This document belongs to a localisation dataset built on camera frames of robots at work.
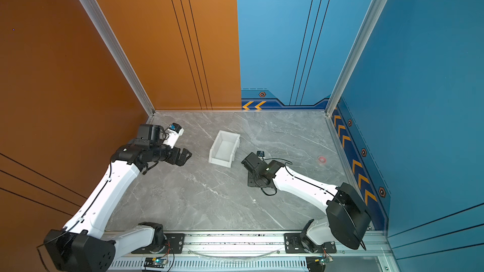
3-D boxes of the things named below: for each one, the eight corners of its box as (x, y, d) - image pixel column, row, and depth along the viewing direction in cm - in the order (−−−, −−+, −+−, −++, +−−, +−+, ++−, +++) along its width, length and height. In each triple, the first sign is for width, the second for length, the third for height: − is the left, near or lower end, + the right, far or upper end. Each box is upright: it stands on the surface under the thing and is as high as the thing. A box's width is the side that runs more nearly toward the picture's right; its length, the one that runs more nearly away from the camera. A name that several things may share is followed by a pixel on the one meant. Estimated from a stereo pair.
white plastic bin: (208, 164, 98) (206, 156, 93) (220, 137, 109) (219, 130, 104) (230, 169, 96) (229, 162, 91) (240, 142, 107) (240, 134, 102)
